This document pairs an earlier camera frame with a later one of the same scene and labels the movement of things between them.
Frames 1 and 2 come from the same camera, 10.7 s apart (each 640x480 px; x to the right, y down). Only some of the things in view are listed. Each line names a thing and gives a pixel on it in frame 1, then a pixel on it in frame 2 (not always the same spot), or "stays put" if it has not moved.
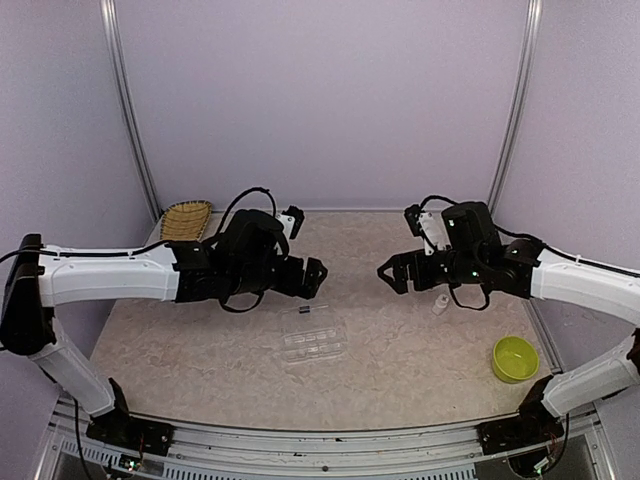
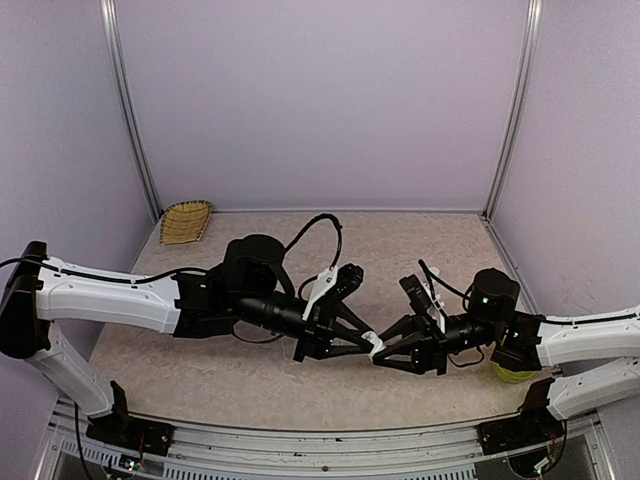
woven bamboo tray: (185, 221) stays put
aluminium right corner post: (535, 15) stays put
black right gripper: (402, 261) -> (427, 346)
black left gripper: (292, 285) -> (320, 329)
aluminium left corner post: (127, 108) stays put
